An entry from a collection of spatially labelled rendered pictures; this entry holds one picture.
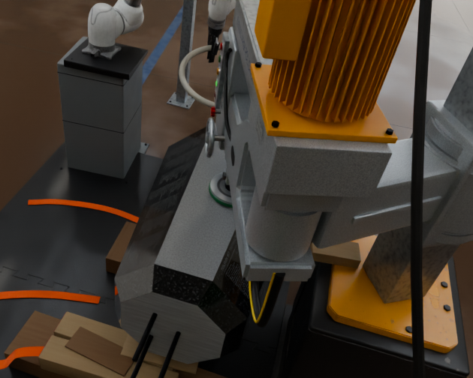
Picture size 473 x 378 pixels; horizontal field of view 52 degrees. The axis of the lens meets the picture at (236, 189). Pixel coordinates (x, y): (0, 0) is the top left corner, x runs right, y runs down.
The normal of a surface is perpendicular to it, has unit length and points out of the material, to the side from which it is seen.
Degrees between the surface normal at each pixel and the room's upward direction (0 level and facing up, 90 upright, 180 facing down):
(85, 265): 0
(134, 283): 54
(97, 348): 0
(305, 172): 90
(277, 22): 90
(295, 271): 90
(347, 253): 0
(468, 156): 90
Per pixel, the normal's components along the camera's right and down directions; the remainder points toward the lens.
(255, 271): 0.11, 0.67
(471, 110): -0.95, 0.08
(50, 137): 0.15, -0.74
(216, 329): -0.24, 0.62
